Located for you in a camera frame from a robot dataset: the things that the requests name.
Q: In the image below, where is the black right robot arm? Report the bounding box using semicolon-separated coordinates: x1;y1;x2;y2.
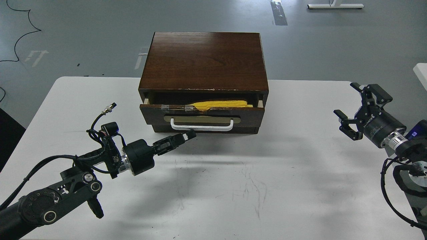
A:
334;82;427;230

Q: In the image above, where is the wooden drawer with white handle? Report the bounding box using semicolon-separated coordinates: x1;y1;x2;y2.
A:
140;104;265;134

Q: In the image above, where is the grey floor tape strip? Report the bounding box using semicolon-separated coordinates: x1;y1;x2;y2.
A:
270;0;288;26

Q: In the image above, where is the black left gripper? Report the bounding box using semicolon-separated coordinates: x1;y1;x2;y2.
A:
122;130;196;176

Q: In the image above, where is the black cable on floor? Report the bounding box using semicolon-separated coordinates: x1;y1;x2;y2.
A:
0;0;42;102

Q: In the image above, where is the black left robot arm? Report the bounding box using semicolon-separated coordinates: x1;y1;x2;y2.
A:
1;103;196;240

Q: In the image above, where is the white table leg base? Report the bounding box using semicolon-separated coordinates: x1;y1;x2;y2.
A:
307;0;364;9

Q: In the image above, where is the dark wooden drawer cabinet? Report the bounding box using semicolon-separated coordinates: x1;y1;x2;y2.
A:
138;32;269;131

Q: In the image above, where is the yellow corn cob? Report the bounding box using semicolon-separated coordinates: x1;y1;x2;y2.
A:
190;100;253;111

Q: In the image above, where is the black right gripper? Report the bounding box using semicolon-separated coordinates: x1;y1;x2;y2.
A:
333;82;407;148

